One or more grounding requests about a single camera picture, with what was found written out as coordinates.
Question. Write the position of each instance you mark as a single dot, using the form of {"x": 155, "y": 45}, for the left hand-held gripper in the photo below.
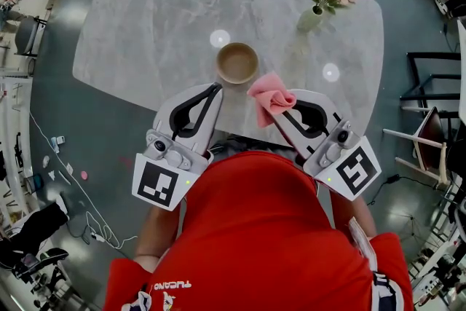
{"x": 156, "y": 185}

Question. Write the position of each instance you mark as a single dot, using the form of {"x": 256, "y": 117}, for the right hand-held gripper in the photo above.
{"x": 355, "y": 171}

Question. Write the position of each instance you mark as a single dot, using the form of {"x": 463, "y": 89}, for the pink cloth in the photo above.
{"x": 269, "y": 91}

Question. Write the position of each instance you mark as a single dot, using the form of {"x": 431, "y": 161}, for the brown wooden bowl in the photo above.
{"x": 236, "y": 63}

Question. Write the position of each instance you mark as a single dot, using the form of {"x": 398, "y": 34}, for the person's left forearm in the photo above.
{"x": 156, "y": 240}

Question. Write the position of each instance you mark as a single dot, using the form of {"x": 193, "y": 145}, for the person's right forearm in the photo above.
{"x": 358, "y": 218}

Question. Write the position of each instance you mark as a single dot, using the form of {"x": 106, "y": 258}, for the black power adapter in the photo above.
{"x": 392, "y": 178}

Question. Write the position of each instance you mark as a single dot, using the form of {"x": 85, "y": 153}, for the grey marble table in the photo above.
{"x": 145, "y": 29}

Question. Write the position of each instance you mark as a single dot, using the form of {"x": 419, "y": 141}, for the pale green vase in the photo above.
{"x": 308, "y": 20}

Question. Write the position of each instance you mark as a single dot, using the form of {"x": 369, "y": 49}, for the pink disc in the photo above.
{"x": 84, "y": 175}

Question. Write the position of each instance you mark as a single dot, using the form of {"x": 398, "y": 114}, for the wooden chair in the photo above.
{"x": 431, "y": 142}

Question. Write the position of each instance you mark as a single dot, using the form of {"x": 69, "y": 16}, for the person's red shirt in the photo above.
{"x": 255, "y": 229}

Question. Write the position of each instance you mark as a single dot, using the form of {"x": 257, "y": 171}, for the scattered small white items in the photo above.
{"x": 56, "y": 142}

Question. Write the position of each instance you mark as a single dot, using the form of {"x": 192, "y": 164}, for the white power strip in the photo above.
{"x": 97, "y": 237}

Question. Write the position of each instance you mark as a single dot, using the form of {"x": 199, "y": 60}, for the white table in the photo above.
{"x": 463, "y": 58}

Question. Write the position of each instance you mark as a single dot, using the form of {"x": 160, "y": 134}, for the white tool rack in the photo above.
{"x": 14, "y": 142}

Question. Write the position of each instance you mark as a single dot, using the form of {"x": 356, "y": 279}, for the grey chair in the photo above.
{"x": 25, "y": 34}

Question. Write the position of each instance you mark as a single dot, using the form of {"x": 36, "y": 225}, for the black metal frame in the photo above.
{"x": 433, "y": 55}

